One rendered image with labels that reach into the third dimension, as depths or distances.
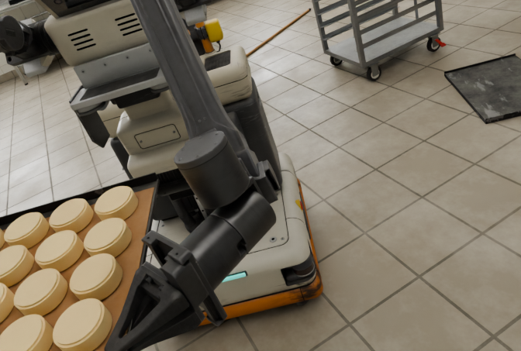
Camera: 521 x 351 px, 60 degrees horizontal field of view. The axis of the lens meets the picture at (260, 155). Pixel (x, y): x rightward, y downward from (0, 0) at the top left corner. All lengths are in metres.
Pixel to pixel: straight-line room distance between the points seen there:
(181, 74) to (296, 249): 1.02
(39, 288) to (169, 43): 0.31
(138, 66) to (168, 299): 0.84
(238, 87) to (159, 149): 0.35
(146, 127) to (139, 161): 0.10
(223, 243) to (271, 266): 1.06
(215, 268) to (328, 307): 1.24
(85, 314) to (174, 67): 0.29
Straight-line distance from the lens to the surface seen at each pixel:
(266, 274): 1.52
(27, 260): 0.59
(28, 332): 0.50
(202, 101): 0.55
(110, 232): 0.53
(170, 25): 0.59
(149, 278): 0.45
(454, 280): 1.69
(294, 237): 1.52
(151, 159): 1.30
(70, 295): 0.53
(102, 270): 0.49
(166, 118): 1.27
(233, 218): 0.46
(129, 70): 1.20
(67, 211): 0.61
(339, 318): 1.63
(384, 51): 3.04
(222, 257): 0.45
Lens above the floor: 1.29
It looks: 31 degrees down
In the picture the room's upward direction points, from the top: 20 degrees counter-clockwise
